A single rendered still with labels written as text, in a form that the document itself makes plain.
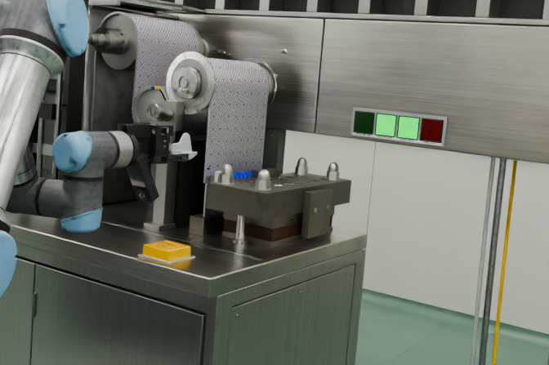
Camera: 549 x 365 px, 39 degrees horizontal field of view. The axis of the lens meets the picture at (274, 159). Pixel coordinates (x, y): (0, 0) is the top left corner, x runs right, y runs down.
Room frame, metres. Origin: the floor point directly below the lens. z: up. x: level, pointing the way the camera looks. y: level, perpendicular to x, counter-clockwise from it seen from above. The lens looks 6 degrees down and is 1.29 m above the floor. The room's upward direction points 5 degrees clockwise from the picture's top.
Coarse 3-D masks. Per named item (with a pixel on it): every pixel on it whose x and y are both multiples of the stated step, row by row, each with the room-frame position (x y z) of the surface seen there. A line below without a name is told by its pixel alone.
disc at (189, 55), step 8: (184, 56) 1.82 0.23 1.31; (192, 56) 1.81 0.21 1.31; (200, 56) 1.79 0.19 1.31; (176, 64) 1.83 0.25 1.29; (208, 64) 1.78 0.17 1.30; (168, 72) 1.85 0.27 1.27; (208, 72) 1.78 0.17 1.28; (168, 80) 1.84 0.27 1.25; (168, 88) 1.84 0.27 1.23; (208, 88) 1.78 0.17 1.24; (168, 96) 1.84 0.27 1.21; (208, 96) 1.78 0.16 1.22; (200, 104) 1.79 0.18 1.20; (208, 104) 1.78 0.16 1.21; (184, 112) 1.81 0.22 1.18; (192, 112) 1.80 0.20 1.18
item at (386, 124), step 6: (378, 114) 1.90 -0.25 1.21; (378, 120) 1.90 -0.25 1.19; (384, 120) 1.89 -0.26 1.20; (390, 120) 1.88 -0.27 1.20; (378, 126) 1.90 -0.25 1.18; (384, 126) 1.89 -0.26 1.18; (390, 126) 1.88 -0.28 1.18; (378, 132) 1.90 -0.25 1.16; (384, 132) 1.89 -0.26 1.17; (390, 132) 1.88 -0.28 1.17
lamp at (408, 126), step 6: (402, 120) 1.86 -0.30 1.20; (408, 120) 1.85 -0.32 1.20; (414, 120) 1.85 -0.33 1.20; (402, 126) 1.86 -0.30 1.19; (408, 126) 1.85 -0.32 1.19; (414, 126) 1.85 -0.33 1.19; (402, 132) 1.86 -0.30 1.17; (408, 132) 1.85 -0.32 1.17; (414, 132) 1.84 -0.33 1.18; (414, 138) 1.84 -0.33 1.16
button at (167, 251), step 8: (144, 248) 1.52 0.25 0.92; (152, 248) 1.51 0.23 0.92; (160, 248) 1.50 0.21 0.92; (168, 248) 1.50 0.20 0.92; (176, 248) 1.51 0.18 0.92; (184, 248) 1.52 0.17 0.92; (152, 256) 1.51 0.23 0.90; (160, 256) 1.49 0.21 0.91; (168, 256) 1.48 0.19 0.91; (176, 256) 1.50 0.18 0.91; (184, 256) 1.52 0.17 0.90
